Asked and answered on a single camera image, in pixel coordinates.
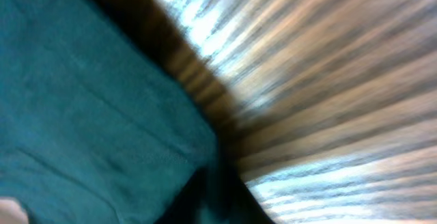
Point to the black shorts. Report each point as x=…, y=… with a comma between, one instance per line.
x=92, y=131

